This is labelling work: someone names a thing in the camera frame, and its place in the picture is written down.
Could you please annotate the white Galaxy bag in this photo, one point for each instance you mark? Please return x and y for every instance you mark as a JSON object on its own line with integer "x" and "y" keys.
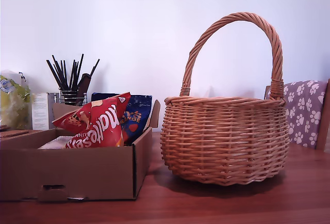
{"x": 56, "y": 141}

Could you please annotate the purple paw print cloth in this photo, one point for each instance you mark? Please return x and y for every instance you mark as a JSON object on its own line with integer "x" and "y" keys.
{"x": 304, "y": 110}

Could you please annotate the white carton with small print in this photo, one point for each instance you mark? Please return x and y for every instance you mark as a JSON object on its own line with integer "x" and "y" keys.
{"x": 40, "y": 113}

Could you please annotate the red Maltesers bag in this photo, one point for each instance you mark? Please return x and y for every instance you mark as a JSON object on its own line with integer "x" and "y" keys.
{"x": 103, "y": 123}

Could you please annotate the yellow green plastic bag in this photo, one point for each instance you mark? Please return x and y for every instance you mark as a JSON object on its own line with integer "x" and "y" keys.
{"x": 13, "y": 100}

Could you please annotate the brown wooden board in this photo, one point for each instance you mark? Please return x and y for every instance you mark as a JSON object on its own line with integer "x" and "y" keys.
{"x": 14, "y": 133}

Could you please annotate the black thin stick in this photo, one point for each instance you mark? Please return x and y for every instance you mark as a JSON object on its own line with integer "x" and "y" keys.
{"x": 94, "y": 67}
{"x": 79, "y": 71}
{"x": 64, "y": 73}
{"x": 60, "y": 72}
{"x": 55, "y": 74}
{"x": 72, "y": 74}

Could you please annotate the brown cardboard box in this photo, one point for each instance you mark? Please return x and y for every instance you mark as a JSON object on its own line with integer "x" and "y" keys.
{"x": 77, "y": 172}

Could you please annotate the blue Terry's orange bag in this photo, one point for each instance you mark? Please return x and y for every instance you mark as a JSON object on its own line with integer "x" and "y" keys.
{"x": 136, "y": 120}

